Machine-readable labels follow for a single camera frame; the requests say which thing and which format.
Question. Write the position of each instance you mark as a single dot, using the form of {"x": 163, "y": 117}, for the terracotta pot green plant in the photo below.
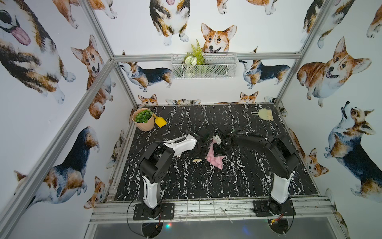
{"x": 144, "y": 119}

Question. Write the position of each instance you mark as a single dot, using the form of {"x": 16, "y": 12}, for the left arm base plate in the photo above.
{"x": 164, "y": 211}

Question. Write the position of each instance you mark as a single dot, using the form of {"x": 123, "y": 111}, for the beige hand brush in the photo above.
{"x": 264, "y": 114}

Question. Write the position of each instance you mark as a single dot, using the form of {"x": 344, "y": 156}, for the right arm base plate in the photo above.
{"x": 266, "y": 208}

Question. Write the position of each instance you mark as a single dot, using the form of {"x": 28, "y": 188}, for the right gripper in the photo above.
{"x": 216, "y": 152}

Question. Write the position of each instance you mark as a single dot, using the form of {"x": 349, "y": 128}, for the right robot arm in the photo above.
{"x": 283, "y": 159}

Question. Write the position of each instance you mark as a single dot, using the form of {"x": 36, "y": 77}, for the yellow toy shovel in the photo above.
{"x": 159, "y": 121}

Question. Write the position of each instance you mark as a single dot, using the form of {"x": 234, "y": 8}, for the white wire wall basket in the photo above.
{"x": 213, "y": 66}

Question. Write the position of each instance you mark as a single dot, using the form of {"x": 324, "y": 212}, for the green fern white flower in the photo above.
{"x": 194, "y": 56}

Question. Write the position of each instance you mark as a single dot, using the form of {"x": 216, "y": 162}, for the aluminium front rail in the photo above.
{"x": 210, "y": 210}

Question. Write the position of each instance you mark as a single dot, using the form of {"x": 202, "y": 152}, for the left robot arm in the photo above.
{"x": 157, "y": 158}

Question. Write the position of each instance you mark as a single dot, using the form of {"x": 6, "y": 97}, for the pink cloth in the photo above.
{"x": 216, "y": 161}

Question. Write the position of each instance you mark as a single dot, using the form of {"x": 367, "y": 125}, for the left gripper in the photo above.
{"x": 207, "y": 140}

